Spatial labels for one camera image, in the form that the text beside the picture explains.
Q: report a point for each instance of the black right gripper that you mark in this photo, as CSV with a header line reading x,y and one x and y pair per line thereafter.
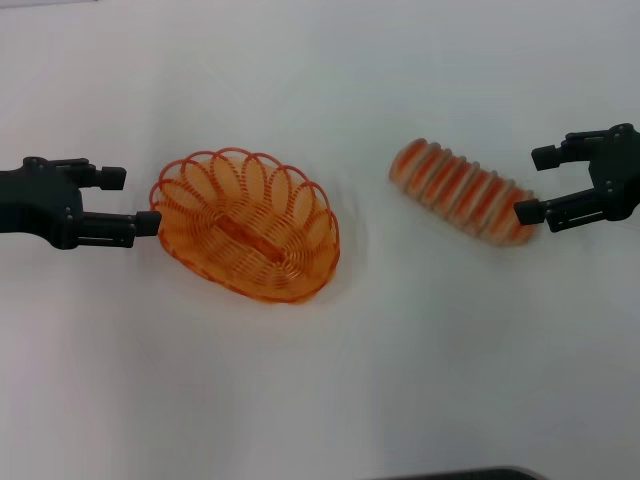
x,y
620,175

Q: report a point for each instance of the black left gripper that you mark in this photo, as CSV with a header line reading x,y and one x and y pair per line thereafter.
x,y
40,200

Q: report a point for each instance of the orange striped bread loaf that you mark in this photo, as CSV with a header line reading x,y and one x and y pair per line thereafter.
x,y
460,195

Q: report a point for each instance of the orange woven plastic basket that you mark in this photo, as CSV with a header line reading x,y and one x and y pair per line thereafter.
x,y
260,235

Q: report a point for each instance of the dark robot torso edge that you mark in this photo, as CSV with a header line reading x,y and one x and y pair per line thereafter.
x,y
475,474

